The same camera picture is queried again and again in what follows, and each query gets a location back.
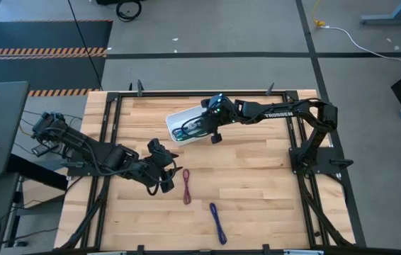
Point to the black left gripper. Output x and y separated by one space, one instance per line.
152 170

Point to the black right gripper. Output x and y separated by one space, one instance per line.
220 111

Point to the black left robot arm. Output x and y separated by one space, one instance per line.
80 141

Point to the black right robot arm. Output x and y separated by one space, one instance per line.
278 112

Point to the white plastic bin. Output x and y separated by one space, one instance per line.
177 118

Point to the grey desk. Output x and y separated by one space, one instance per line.
2 124

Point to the black hazard-striped floor mat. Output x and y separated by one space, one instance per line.
44 35

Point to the blue-grey table leg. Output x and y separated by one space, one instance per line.
392 18

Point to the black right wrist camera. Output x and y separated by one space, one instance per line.
216 138

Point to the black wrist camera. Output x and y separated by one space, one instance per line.
158 148
216 138

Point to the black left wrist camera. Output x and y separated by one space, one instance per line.
158 148

